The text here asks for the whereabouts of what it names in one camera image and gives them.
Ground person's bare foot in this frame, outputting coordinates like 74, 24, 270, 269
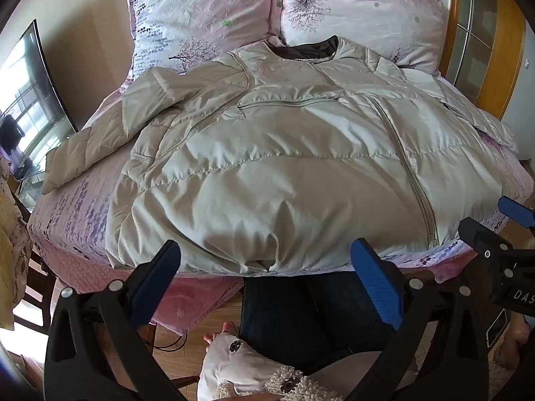
203, 321, 239, 354

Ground person's right hand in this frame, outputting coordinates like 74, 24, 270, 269
504, 312, 533, 370

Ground white plush slipper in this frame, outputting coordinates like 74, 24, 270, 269
196, 330, 347, 401

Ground wooden headboard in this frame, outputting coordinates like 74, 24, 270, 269
385, 0, 527, 120

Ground wooden chair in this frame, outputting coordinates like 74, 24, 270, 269
12, 234, 59, 335

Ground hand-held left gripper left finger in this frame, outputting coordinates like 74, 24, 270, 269
44, 239, 189, 401

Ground pink floral bed sheet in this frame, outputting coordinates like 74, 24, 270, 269
27, 67, 535, 337

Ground beige puffer jacket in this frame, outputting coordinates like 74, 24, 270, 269
42, 35, 521, 278

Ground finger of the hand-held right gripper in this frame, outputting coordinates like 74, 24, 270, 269
457, 216, 514, 262
497, 195, 535, 230

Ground pink tree print pillow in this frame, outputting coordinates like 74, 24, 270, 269
274, 0, 446, 74

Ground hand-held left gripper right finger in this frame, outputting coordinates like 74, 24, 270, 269
343, 237, 502, 401

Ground person's legs in jeans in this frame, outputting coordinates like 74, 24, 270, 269
238, 273, 402, 377

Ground black cable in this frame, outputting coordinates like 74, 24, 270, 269
142, 328, 190, 352

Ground pink lavender print pillow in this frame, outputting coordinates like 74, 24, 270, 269
125, 0, 279, 82

